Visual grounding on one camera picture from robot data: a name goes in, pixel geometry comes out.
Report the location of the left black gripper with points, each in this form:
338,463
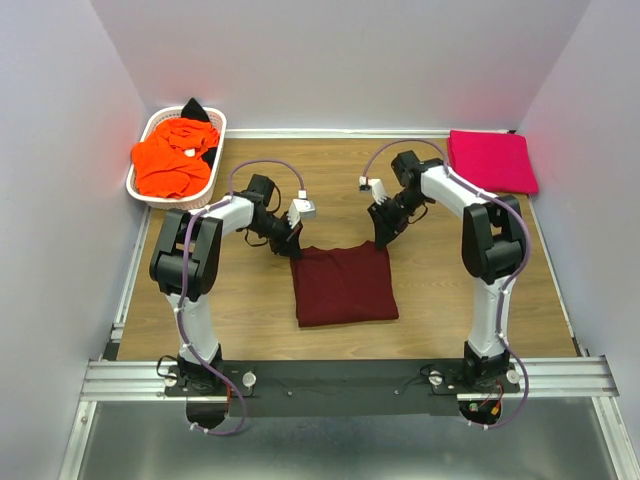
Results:
289,244

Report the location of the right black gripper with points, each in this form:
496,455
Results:
385,227

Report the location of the maroon t shirt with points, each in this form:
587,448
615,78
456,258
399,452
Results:
343,286

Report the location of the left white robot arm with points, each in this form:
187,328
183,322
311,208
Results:
185,266

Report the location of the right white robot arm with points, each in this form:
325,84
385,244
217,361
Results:
495,248

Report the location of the folded pink t shirt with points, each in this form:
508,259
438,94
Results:
496,162

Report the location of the orange t shirt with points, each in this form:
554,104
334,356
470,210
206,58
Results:
169,163

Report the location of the black t shirt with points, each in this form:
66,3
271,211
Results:
194,111

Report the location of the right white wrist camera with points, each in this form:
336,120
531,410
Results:
378,191

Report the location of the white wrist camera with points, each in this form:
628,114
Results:
378,191
299,210

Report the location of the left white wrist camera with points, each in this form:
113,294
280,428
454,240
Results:
299,210

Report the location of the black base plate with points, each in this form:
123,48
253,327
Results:
332,388

